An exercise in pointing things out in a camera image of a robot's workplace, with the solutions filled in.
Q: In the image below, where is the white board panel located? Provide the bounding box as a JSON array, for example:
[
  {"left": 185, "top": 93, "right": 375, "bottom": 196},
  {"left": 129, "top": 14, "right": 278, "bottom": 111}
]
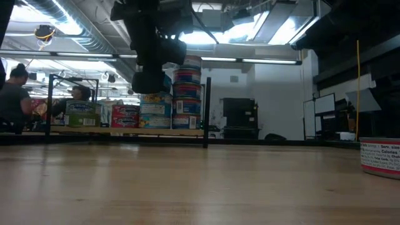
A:
[{"left": 302, "top": 92, "right": 337, "bottom": 140}]

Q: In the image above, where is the black ceiling cable reel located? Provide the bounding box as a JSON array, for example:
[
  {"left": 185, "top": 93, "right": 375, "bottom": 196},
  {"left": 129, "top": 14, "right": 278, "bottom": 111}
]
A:
[{"left": 33, "top": 24, "right": 57, "bottom": 43}]

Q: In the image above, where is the white angled panel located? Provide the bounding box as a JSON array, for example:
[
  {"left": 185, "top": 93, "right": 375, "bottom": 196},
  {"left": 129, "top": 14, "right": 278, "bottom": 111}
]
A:
[{"left": 345, "top": 88, "right": 382, "bottom": 113}]

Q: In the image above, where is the teal yellow label can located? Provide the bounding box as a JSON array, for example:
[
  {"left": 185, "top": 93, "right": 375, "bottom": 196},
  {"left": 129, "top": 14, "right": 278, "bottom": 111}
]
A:
[{"left": 140, "top": 92, "right": 173, "bottom": 105}]

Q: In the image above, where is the black table frame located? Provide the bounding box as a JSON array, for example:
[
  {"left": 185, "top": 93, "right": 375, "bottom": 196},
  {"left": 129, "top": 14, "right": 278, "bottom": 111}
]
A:
[{"left": 0, "top": 132, "right": 360, "bottom": 148}]

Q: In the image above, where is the blue red label salmon can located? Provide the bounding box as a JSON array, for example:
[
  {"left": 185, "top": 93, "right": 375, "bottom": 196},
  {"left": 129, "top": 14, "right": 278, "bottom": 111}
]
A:
[{"left": 182, "top": 55, "right": 203, "bottom": 70}]

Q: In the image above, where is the silver ventilation duct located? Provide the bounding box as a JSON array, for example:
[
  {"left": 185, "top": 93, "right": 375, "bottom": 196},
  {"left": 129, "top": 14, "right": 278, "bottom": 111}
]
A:
[{"left": 23, "top": 0, "right": 156, "bottom": 84}]

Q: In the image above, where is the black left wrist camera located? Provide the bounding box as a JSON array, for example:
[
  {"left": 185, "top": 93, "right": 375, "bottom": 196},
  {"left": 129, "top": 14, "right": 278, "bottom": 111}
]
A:
[{"left": 161, "top": 37, "right": 188, "bottom": 66}]

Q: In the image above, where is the silver-lid red label can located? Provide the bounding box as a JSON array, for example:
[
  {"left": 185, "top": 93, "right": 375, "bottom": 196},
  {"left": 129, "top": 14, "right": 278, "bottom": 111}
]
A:
[
  {"left": 359, "top": 137, "right": 400, "bottom": 181},
  {"left": 111, "top": 116, "right": 141, "bottom": 129}
]

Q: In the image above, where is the wooden shelf board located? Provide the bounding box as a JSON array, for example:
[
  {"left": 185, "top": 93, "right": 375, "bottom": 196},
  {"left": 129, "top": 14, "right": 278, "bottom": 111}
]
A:
[{"left": 49, "top": 126, "right": 206, "bottom": 138}]

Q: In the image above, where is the black shelf side frame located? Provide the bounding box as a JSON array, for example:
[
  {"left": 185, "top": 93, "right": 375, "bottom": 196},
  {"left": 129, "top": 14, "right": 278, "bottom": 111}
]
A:
[
  {"left": 43, "top": 74, "right": 100, "bottom": 137},
  {"left": 202, "top": 77, "right": 212, "bottom": 149}
]

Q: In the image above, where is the black cabinet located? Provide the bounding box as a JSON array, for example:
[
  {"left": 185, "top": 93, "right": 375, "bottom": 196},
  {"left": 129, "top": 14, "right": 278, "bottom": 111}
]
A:
[{"left": 222, "top": 97, "right": 259, "bottom": 140}]

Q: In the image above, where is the white box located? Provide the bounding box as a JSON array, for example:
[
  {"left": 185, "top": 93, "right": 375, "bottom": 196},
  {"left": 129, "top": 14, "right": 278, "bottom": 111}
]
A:
[{"left": 334, "top": 131, "right": 357, "bottom": 141}]

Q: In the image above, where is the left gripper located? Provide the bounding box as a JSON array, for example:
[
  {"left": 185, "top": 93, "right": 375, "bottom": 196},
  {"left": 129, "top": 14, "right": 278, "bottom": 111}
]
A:
[{"left": 131, "top": 18, "right": 166, "bottom": 94}]

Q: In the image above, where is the black bag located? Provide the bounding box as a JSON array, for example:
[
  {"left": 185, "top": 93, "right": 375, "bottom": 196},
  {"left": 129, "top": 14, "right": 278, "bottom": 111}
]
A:
[{"left": 264, "top": 132, "right": 288, "bottom": 141}]

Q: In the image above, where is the pendant light bar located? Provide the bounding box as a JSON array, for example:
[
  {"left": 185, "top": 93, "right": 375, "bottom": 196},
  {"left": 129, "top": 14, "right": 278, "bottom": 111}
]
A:
[
  {"left": 0, "top": 49, "right": 118, "bottom": 62},
  {"left": 117, "top": 53, "right": 239, "bottom": 63},
  {"left": 242, "top": 58, "right": 303, "bottom": 66}
]

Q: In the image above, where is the person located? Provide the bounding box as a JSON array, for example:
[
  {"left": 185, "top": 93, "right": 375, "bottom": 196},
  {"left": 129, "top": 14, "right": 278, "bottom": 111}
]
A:
[
  {"left": 0, "top": 62, "right": 33, "bottom": 134},
  {"left": 51, "top": 86, "right": 92, "bottom": 117}
]

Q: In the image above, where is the silver-lid green label can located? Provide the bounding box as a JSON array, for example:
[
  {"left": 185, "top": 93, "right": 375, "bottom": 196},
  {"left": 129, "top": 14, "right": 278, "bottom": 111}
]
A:
[{"left": 64, "top": 113, "right": 103, "bottom": 128}]

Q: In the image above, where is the grey ceiling box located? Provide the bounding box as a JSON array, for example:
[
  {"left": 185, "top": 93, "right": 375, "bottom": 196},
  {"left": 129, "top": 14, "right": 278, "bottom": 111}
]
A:
[{"left": 202, "top": 8, "right": 225, "bottom": 29}]

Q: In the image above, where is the silver-lid teal label can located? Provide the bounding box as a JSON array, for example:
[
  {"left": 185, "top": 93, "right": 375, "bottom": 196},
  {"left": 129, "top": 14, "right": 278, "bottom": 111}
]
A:
[
  {"left": 161, "top": 74, "right": 173, "bottom": 94},
  {"left": 139, "top": 115, "right": 173, "bottom": 129},
  {"left": 140, "top": 102, "right": 173, "bottom": 117}
]

